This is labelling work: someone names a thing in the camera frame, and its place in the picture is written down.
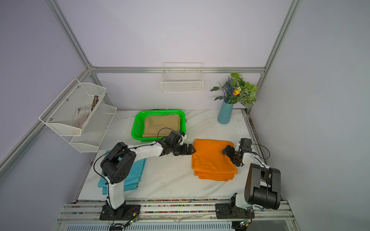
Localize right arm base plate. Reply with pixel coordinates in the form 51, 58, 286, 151
215, 193, 255, 219

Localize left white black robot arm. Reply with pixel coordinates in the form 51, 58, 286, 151
93, 131, 196, 212

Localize green plastic basket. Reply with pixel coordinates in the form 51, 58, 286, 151
131, 110, 187, 142

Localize aluminium cage frame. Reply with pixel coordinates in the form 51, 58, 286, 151
1, 1, 296, 175

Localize lower white mesh shelf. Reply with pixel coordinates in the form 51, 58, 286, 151
69, 103, 117, 153

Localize teal vase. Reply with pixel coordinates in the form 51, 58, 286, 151
217, 101, 234, 125

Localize white wire wall basket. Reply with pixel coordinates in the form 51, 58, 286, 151
161, 62, 203, 93

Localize clear plastic bag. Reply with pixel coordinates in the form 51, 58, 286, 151
73, 105, 93, 129

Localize white mesh shelf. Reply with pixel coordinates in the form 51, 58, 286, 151
39, 79, 106, 136
69, 103, 117, 153

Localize tan pants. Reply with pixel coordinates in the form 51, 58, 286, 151
142, 115, 181, 138

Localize orange pants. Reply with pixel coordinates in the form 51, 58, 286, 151
192, 139, 238, 182

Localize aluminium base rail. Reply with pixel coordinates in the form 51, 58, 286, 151
56, 199, 295, 224

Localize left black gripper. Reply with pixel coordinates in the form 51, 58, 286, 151
172, 143, 196, 157

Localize upper white mesh shelf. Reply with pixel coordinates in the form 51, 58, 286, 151
39, 79, 106, 136

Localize artificial flower bouquet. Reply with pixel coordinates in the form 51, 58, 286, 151
211, 73, 258, 108

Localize teal pants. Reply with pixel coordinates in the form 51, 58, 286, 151
97, 159, 146, 195

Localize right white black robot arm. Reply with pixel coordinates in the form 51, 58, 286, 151
222, 138, 281, 210

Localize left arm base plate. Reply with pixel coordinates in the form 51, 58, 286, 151
99, 200, 141, 221

